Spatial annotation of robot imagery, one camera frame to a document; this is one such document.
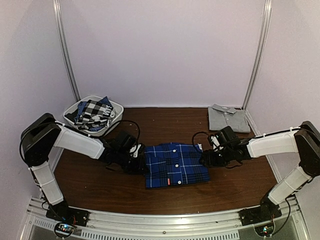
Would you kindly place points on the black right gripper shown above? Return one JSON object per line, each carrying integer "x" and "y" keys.
{"x": 209, "y": 160}

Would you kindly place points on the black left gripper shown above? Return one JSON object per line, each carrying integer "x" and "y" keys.
{"x": 137, "y": 170}

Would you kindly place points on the blue plaid long sleeve shirt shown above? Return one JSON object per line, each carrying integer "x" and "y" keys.
{"x": 174, "y": 164}

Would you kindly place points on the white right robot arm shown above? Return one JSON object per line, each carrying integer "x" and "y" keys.
{"x": 303, "y": 140}

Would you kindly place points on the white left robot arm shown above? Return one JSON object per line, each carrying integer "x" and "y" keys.
{"x": 37, "y": 141}

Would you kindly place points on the folded grey shirt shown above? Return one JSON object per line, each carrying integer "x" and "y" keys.
{"x": 220, "y": 117}

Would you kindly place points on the white plastic laundry basket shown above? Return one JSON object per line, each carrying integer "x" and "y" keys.
{"x": 71, "y": 113}

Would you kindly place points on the black white checked shirt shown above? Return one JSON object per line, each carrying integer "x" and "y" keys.
{"x": 95, "y": 116}

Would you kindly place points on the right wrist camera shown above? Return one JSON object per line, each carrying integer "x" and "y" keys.
{"x": 222, "y": 136}

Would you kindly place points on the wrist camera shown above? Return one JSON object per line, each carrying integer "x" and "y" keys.
{"x": 222, "y": 136}
{"x": 127, "y": 143}

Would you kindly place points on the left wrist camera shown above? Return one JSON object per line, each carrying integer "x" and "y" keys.
{"x": 127, "y": 143}

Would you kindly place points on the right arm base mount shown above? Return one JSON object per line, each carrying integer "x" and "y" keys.
{"x": 262, "y": 217}

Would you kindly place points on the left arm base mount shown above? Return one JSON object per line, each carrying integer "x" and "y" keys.
{"x": 69, "y": 218}

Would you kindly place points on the aluminium front rail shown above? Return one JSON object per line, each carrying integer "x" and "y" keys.
{"x": 220, "y": 225}

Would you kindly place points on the right aluminium corner post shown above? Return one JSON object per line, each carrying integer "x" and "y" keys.
{"x": 264, "y": 31}

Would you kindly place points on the aluminium corner post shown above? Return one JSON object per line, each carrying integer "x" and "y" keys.
{"x": 264, "y": 31}
{"x": 64, "y": 49}

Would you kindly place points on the left aluminium corner post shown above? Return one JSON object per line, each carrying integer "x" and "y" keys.
{"x": 64, "y": 49}

